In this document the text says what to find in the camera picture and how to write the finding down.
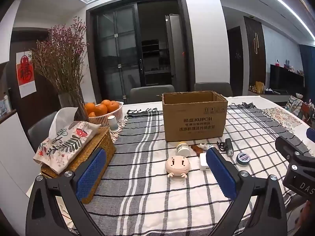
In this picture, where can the yellow bag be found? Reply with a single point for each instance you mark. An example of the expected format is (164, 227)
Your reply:
(259, 87)

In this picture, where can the orange fruit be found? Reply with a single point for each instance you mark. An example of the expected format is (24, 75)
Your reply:
(101, 110)
(105, 102)
(89, 108)
(114, 106)
(92, 114)

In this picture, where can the grey dining chair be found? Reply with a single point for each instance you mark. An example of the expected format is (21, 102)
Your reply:
(151, 93)
(212, 89)
(41, 130)

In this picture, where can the blue curtain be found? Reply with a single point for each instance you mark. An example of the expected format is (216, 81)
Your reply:
(308, 73)

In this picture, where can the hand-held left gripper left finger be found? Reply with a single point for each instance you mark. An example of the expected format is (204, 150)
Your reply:
(91, 174)

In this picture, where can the red wall calendar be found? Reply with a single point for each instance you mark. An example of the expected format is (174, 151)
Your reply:
(25, 73)

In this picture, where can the dried pink flowers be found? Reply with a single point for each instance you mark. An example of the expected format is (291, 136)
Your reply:
(61, 61)

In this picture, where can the striped cloth bag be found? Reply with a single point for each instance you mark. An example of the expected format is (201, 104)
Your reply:
(294, 105)

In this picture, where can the round dark tin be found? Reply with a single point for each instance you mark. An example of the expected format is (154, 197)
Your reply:
(242, 159)

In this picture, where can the white fruit basket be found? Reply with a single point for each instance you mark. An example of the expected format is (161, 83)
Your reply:
(117, 115)

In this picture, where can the person's right hand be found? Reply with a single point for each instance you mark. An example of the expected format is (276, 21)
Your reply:
(307, 213)

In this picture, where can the gold wall ornament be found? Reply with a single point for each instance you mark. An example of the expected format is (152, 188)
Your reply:
(256, 43)

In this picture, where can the small grey white cylinder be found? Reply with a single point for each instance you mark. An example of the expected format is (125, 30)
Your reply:
(112, 124)

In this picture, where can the dark glass vase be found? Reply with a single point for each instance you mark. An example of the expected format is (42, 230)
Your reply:
(71, 100)

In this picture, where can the pink round toy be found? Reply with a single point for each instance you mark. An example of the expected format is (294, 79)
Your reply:
(177, 166)

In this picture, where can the white cabinet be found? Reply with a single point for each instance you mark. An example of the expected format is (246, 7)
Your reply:
(14, 157)

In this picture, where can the grey refrigerator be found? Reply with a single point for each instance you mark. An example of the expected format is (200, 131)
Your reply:
(173, 51)

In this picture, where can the white charger block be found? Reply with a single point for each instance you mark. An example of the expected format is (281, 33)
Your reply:
(203, 162)

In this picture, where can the television cabinet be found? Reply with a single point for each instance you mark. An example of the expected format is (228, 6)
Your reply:
(273, 97)

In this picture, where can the floral tissue box cover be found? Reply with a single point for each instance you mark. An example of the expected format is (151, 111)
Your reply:
(66, 142)

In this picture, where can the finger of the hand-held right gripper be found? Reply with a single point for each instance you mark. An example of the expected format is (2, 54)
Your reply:
(311, 134)
(290, 146)

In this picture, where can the brown cardboard box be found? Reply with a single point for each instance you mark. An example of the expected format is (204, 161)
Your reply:
(194, 125)

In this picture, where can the white jar with yellow lid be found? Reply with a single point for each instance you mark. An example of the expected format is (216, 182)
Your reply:
(183, 150)

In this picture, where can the black bike light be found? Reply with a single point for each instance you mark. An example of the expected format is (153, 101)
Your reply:
(228, 147)

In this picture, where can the dark sliding glass door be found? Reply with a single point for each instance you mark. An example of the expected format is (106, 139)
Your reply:
(115, 54)

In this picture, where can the patterned colourful cloth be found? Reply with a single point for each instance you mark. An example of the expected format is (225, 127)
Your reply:
(283, 118)

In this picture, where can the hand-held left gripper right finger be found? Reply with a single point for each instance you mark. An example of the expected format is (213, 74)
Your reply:
(221, 174)

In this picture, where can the woven wicker box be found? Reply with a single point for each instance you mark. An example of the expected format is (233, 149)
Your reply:
(103, 142)

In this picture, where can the white tissue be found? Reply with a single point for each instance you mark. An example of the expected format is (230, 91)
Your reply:
(62, 120)

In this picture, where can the black television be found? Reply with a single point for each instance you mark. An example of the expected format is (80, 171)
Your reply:
(286, 78)

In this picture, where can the plaid grey white tablecloth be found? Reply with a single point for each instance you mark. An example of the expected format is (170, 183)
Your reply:
(152, 196)

